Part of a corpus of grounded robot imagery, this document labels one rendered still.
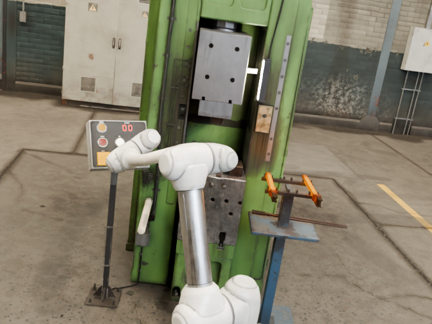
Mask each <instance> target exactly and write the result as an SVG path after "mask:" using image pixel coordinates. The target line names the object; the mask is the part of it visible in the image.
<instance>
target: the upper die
mask: <svg viewBox="0 0 432 324"><path fill-rule="evenodd" d="M232 109H233V104H232V103H231V100H229V102H228V103H222V102H213V101H207V100H204V96H202V100H199V107H198V115H199V116H209V117H214V118H224V119H229V120H230V119H231V114H232Z"/></svg>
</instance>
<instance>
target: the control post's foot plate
mask: <svg viewBox="0 0 432 324"><path fill-rule="evenodd" d="M105 290H106V288H105V287H104V288H103V296H102V285H101V286H100V287H96V283H94V286H93V287H92V288H91V290H90V292H89V295H88V297H87V298H86V300H85V302H84V305H87V306H93V307H108V308H117V306H118V304H119V302H120V297H121V295H122V290H119V287H117V289H113V290H112V289H111V287H110V286H108V290H107V297H105Z"/></svg>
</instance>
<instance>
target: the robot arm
mask: <svg viewBox="0 0 432 324"><path fill-rule="evenodd" d="M160 141H161V136H160V135H159V133H158V132H157V131H156V130H154V129H147V130H144V131H142V132H141V133H139V134H138V135H136V136H135V137H133V138H132V139H131V140H129V141H128V142H126V143H124V144H122V145H120V146H119V147H117V148H116V149H114V150H113V151H112V152H111V153H110V154H109V155H108V156H107V158H106V161H105V164H106V165H107V168H108V169H109V170H110V171H111V172H113V173H120V172H123V171H126V170H132V169H135V168H136V167H140V166H146V165H152V164H156V163H159V170H160V172H161V174H162V175H163V177H165V178H166V179H168V180H170V182H171V183H172V186H173V188H174V190H175V191H177V196H178V202H179V214H180V220H181V232H182V239H183V251H184V262H185V269H186V281H187V284H186V285H185V286H184V287H183V290H182V291H181V297H180V300H179V305H177V306H176V307H175V309H174V311H173V314H172V324H261V323H257V320H258V315H259V310H260V291H259V288H258V285H257V284H256V282H255V281H254V279H252V278H251V277H249V276H245V275H237V276H234V277H232V278H230V279H229V280H228V281H227V282H226V284H225V286H224V287H222V288H221V289H219V287H218V285H217V284H215V283H214V282H213V281H212V270H211V263H210V251H209V244H208V232H207V225H206V214H205V207H204V195H203V188H204V186H205V184H206V178H207V175H210V174H216V173H219V172H228V171H230V170H233V169H234V168H235V167H236V165H237V163H238V157H237V154H236V152H235V151H234V150H233V149H231V148H230V147H228V146H225V145H221V144H218V143H185V144H180V145H176V146H173V147H169V148H164V149H161V150H157V151H154V152H152V151H153V150H154V149H155V148H156V147H157V146H158V145H159V143H160Z"/></svg>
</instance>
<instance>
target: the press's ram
mask: <svg viewBox="0 0 432 324"><path fill-rule="evenodd" d="M251 39H252V37H251V36H250V35H249V34H247V33H246V32H243V31H236V32H229V31H220V30H214V29H213V28H212V27H207V26H201V27H200V33H199V43H198V48H197V58H196V65H195V75H194V80H193V90H192V99H198V100H202V96H204V100H207V101H213V102H222V103H227V104H228V102H229V100H231V103H232V104H237V105H242V97H243V93H244V85H245V80H246V73H253V74H257V71H258V69H257V68H252V67H248V59H249V51H250V47H251Z"/></svg>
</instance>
